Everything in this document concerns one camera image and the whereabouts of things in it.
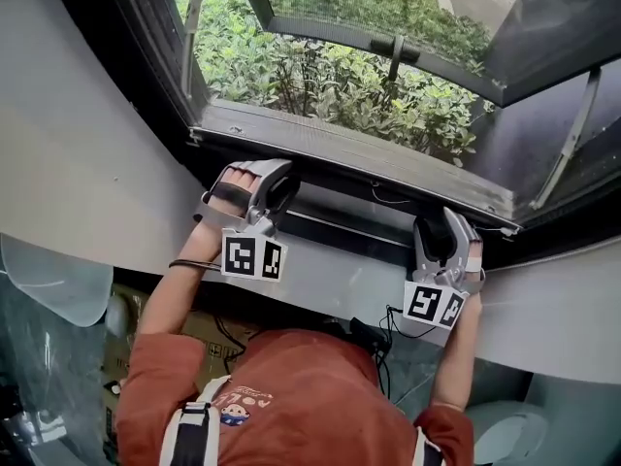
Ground person's right hand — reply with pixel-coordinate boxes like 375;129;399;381
466;238;486;272

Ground brown cardboard box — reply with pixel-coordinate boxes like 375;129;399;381
101;282;261;455

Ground white rounded chair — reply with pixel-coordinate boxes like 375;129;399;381
0;232;115;329
464;399;552;466

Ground person's left forearm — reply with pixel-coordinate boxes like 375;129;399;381
137;218;229;339

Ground black cable hub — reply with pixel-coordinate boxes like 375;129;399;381
347;316;390;354

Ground person's right forearm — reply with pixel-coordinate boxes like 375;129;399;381
428;289;485;413

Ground black pull-down screen window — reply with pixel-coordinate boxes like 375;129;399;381
186;0;621;237

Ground person's left hand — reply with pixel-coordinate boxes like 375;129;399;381
211;170;258;217

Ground clear plastic bottle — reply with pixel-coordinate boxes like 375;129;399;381
104;292;131;340

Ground grey metal window stay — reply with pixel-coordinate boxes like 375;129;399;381
528;65;603;211
181;0;210;101

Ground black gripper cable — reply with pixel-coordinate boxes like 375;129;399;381
376;302;441;400
168;258;248;376

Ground white curved window ledge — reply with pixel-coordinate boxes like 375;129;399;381
111;233;621;385

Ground orange-red shirt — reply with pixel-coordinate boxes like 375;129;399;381
114;327;476;466

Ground white black shoulder strap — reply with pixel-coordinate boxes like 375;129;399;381
158;375;233;466
410;423;446;466

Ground green shrubs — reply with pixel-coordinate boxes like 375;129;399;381
169;0;496;167

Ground black sash handle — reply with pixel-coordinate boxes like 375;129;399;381
369;34;421;84

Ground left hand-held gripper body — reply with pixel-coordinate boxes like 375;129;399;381
201;158;289;283

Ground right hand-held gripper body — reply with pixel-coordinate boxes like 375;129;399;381
403;261;486;330

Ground glass window sash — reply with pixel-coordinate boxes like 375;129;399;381
232;0;621;109

